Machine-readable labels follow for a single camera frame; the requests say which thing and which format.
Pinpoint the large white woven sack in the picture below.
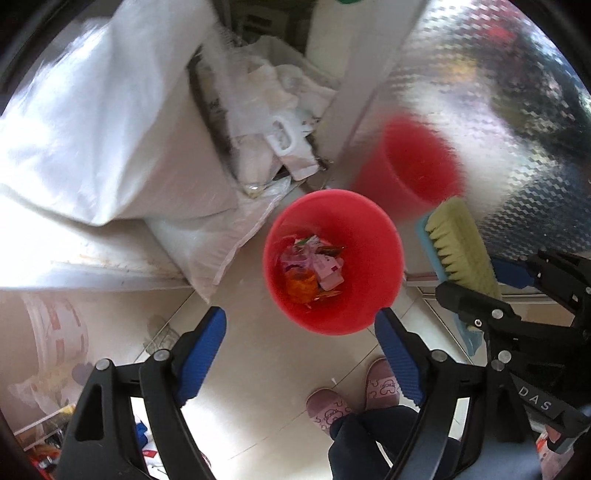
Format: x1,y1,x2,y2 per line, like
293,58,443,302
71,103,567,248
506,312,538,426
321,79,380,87
0,0,241,227

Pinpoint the translucent woven bag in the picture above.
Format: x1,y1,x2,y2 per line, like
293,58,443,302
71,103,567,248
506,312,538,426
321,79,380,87
148,175,296,301

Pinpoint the pink slipper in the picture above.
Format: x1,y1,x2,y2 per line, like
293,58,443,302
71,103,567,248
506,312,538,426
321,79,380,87
306,389,354,432
365,357,402,411

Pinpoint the scrub brush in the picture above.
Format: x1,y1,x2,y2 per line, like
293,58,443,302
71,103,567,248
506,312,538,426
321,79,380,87
416,196,503,358

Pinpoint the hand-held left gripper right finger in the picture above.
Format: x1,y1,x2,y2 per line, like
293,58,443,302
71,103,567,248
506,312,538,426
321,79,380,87
374,307,529,480

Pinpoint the orange wrapper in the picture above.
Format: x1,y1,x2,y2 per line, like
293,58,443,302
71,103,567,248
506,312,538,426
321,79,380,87
284,270,319,303

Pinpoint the embossed metal cabinet panel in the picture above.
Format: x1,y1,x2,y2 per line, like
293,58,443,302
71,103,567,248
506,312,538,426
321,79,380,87
323,0,591,296

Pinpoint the red bucket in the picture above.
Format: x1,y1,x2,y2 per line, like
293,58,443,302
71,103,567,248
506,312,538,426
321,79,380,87
262,189,403,335

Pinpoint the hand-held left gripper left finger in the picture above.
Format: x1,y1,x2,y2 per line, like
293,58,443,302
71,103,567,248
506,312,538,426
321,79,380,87
55,306,228,480

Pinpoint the crumpled white plastic bag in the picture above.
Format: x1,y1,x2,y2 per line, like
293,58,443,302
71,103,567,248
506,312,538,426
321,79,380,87
226,34,338,181

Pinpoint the white red-printed plastic bag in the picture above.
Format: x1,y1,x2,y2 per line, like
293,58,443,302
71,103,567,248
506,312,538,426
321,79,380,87
9,293,93,411

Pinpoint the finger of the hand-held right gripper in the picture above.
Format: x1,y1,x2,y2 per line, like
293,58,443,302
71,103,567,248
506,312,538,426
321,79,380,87
491,249,591,326
435,281,591,431

